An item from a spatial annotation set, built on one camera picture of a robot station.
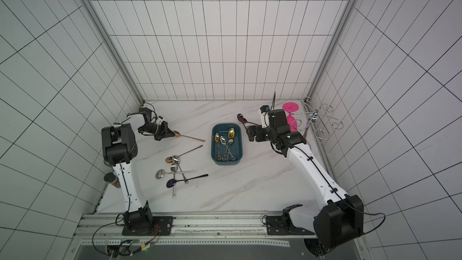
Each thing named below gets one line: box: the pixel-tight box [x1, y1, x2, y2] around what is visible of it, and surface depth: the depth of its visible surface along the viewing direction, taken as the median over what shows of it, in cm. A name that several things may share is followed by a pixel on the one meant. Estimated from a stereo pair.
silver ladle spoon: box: [155, 169, 198, 180], surface depth 89 cm
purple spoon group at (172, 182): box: [166, 173, 209, 189], surface depth 87 cm
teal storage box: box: [211, 122, 243, 166], surface depth 99 cm
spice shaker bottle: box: [103, 172, 122, 189], surface depth 80 cm
